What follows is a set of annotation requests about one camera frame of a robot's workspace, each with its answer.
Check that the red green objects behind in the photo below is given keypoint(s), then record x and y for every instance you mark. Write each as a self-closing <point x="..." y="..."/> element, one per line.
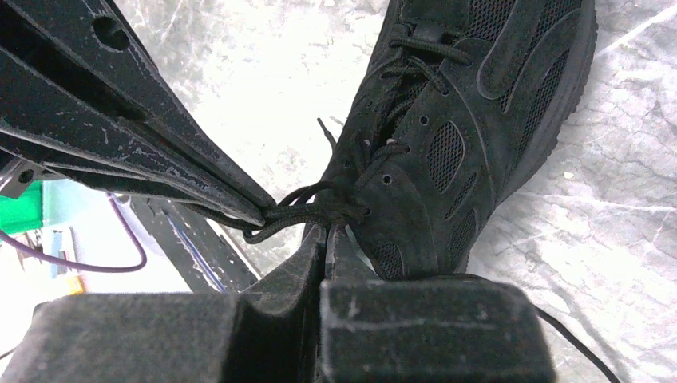
<point x="25" y="213"/>

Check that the black shoe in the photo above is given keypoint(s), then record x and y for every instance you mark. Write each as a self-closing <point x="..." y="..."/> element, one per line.
<point x="461" y="104"/>

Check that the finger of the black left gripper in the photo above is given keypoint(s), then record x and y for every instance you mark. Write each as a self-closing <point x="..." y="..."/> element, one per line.
<point x="81" y="98"/>

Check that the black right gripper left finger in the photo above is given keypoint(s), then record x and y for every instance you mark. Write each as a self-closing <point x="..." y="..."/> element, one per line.
<point x="267" y="333"/>

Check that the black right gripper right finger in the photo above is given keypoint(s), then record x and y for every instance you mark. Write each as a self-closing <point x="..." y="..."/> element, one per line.
<point x="457" y="329"/>

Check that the black shoelace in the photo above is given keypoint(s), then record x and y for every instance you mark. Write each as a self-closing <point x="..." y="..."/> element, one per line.
<point x="307" y="211"/>

